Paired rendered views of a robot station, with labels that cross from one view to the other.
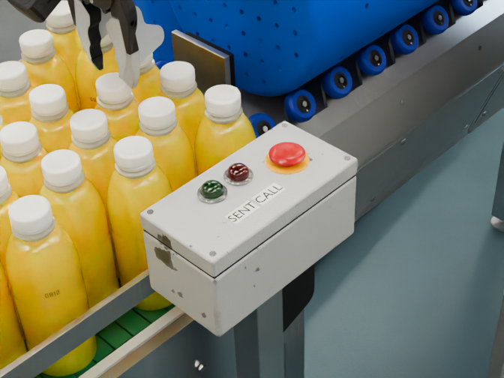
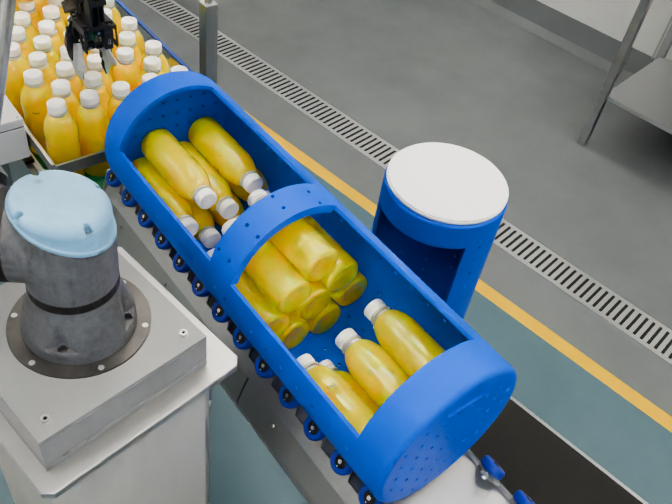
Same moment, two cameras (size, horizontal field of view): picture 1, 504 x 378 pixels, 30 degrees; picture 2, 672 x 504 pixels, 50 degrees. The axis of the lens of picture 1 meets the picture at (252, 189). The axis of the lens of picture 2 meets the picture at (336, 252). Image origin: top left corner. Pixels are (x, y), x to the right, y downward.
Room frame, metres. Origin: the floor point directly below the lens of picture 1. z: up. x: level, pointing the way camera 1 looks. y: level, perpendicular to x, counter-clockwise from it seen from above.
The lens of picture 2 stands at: (1.47, -1.22, 2.04)
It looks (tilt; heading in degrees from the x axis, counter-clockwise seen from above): 45 degrees down; 89
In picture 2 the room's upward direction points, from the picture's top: 10 degrees clockwise
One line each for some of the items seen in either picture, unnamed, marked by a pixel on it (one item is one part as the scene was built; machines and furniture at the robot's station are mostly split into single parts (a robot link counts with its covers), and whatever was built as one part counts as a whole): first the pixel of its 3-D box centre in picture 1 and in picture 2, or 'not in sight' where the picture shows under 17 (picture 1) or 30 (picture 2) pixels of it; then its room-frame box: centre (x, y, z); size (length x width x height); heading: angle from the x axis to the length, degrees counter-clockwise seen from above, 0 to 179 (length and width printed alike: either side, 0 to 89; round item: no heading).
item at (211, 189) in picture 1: (211, 189); not in sight; (0.69, 0.04, 1.11); 0.02 x 0.02 x 0.01
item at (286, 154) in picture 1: (286, 155); not in sight; (0.73, -0.04, 1.11); 0.04 x 0.04 x 0.01
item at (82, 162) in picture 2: not in sight; (140, 144); (0.99, 0.11, 0.96); 0.40 x 0.01 x 0.03; 44
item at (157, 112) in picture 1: (157, 114); (61, 87); (0.83, 0.10, 1.09); 0.04 x 0.04 x 0.02
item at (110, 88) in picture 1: (113, 89); (92, 79); (0.88, 0.15, 1.09); 0.04 x 0.04 x 0.02
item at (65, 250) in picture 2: not in sight; (60, 235); (1.14, -0.61, 1.38); 0.13 x 0.12 x 0.14; 9
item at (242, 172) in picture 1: (238, 172); not in sight; (0.71, 0.01, 1.11); 0.02 x 0.02 x 0.01
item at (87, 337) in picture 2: not in sight; (76, 298); (1.14, -0.61, 1.27); 0.15 x 0.15 x 0.10
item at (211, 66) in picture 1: (206, 82); not in sight; (1.05, 0.05, 0.99); 0.10 x 0.02 x 0.12; 44
